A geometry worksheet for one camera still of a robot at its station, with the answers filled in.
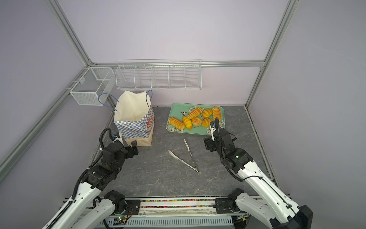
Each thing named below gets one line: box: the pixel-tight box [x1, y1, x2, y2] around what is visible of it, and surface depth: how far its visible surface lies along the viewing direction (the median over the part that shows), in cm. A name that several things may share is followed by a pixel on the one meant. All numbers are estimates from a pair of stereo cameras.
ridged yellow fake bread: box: [212, 106, 222, 121], surface depth 114 cm
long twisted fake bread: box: [168, 116, 186, 130], surface depth 107 cm
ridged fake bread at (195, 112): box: [187, 106, 203, 120], surface depth 114 cm
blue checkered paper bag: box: [113, 90, 155, 147], surface depth 90 cm
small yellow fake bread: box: [201, 117, 213, 128], surface depth 107 cm
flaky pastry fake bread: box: [191, 116, 203, 128], surface depth 107 cm
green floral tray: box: [165, 102, 226, 136], surface depth 111 cm
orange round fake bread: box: [202, 108, 214, 118], surface depth 114 cm
